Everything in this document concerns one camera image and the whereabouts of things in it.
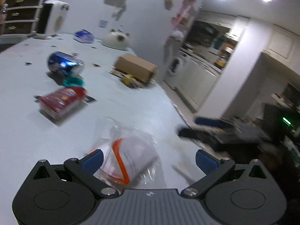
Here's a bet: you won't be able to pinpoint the clear plastic bag orange stripe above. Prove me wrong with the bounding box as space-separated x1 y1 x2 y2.
93 117 160 186

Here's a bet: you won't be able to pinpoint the teal plastic lid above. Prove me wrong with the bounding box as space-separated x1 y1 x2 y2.
62 76 84 86

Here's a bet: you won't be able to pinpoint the white kitchen cabinets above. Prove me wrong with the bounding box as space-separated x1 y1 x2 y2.
175 48 222 113

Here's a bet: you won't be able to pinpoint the red snack packet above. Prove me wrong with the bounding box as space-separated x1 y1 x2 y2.
36 86 87 122

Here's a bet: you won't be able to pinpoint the white washing machine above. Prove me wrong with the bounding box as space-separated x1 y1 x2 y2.
164 50 189 90

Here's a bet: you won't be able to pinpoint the brown cardboard box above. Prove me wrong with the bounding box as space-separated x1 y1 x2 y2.
110 53 158 88

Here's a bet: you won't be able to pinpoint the crushed blue soda can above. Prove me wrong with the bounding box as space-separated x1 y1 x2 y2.
47 51 85 77

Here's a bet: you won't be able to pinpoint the blue white snack wrapper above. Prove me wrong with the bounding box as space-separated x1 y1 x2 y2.
73 29 94 44

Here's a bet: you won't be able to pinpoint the white cat figurine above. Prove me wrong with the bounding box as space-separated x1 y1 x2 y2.
101 29 130 51

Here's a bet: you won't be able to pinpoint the white space heater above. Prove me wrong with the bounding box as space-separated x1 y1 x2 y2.
34 0 70 40

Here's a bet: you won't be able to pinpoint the white drawer organizer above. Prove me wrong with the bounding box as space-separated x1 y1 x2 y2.
2 0 46 37

